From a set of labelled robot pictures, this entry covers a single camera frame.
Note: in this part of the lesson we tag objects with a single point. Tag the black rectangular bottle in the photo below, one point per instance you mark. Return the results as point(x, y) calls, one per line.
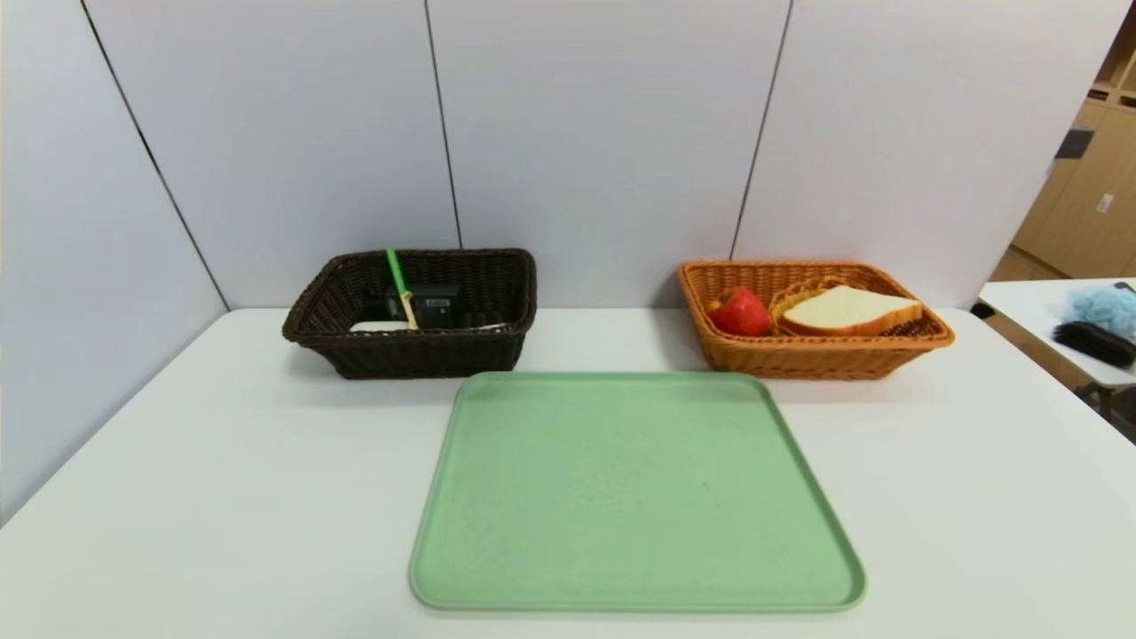
point(435, 306)

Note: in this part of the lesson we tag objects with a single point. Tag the red apple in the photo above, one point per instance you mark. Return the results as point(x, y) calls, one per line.
point(741, 312)

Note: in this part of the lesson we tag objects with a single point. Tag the white soap bar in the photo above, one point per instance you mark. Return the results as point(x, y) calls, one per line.
point(382, 327)

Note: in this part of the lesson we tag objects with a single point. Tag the small yellow wicker bread basket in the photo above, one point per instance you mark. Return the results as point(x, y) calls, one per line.
point(781, 306)

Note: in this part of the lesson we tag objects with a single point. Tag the white bread slice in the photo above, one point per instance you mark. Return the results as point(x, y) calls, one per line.
point(848, 311)

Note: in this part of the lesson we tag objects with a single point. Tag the dark brown wicker basket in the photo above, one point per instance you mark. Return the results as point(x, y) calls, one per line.
point(417, 351)

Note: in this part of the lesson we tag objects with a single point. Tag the orange wicker basket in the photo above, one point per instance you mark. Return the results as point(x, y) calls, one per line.
point(799, 355)

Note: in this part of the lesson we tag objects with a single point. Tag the light green plastic tray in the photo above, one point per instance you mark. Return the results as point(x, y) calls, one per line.
point(639, 497)

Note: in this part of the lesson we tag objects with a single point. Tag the black table corner cap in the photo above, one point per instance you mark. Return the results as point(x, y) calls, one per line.
point(982, 310)

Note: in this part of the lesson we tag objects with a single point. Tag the white side table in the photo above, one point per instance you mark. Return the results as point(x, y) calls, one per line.
point(1029, 306)

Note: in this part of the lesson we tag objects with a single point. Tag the wooden cabinet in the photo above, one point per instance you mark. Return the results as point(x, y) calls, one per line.
point(1083, 222)

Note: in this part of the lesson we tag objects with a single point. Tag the black brush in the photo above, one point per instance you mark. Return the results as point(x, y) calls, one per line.
point(1096, 342)

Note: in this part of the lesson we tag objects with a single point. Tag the grey plate on cabinet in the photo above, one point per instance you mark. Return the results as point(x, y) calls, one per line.
point(1075, 142)

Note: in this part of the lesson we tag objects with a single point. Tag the blue fluffy cloth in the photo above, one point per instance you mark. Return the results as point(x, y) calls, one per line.
point(1105, 306)

